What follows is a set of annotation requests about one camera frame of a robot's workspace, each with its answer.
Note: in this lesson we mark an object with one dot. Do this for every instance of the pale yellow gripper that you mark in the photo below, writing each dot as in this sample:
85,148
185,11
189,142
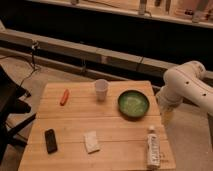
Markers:
167,115

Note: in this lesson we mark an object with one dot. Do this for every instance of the black eraser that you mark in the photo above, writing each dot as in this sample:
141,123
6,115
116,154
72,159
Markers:
50,139

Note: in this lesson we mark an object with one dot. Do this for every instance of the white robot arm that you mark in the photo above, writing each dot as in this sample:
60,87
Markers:
185,82

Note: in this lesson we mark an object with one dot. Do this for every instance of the white sponge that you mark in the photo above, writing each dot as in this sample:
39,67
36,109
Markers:
91,142

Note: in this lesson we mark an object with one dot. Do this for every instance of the white tube bottle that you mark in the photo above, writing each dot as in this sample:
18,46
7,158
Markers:
153,153

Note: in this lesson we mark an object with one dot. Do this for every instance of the green bowl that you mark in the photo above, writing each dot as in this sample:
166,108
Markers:
133,103

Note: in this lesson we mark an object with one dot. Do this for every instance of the white plastic cup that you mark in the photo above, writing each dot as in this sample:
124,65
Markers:
101,89

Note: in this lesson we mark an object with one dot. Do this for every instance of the black chair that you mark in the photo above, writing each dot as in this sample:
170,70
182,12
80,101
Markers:
10,102

